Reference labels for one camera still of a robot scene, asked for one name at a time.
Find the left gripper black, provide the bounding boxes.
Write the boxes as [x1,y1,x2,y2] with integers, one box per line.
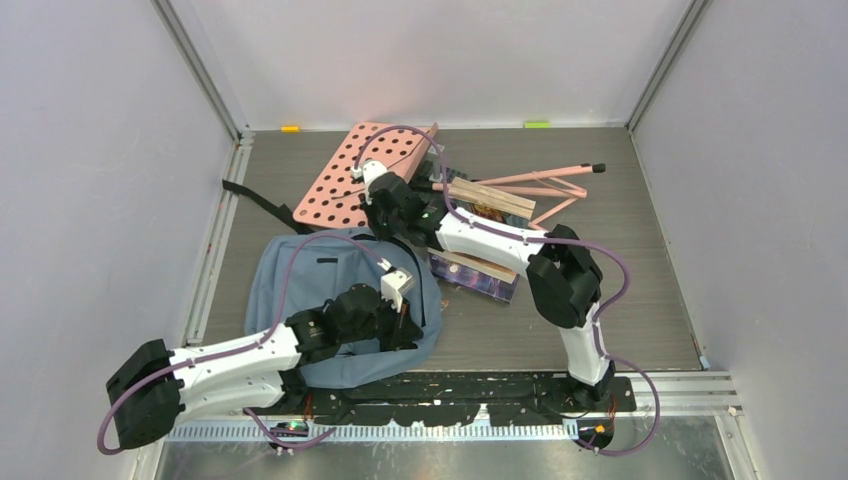
[339,292,423,353]

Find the blue fabric backpack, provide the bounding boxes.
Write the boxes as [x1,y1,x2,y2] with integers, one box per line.
[221,180,444,391]

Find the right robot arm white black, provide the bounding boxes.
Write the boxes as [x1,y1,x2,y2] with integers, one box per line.
[353,170,616,411]

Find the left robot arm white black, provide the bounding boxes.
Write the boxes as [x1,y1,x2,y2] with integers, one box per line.
[104,284,426,451]

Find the pink perforated stand board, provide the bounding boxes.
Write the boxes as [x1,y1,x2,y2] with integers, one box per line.
[292,121,430,229]

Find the book with pale page edges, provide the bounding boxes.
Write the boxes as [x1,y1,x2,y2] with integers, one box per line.
[448,178,536,228]

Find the purple galaxy cover book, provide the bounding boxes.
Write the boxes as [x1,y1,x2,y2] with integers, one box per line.
[427,253,519,304]

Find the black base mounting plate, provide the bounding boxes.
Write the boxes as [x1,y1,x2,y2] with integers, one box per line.
[271,371,636,427]

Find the Tale of Two Cities book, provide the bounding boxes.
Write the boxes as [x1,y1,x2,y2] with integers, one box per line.
[427,248,517,283]

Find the pink folding stand legs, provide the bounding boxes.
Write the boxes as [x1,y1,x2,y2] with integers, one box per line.
[447,163,607,230]

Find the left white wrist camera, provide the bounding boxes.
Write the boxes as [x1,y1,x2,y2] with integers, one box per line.
[377,258,415,313]

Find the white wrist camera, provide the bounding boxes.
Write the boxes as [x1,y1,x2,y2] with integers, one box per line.
[377,258,415,313]
[351,159,389,192]

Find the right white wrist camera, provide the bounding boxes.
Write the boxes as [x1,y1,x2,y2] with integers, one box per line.
[351,159,389,192]

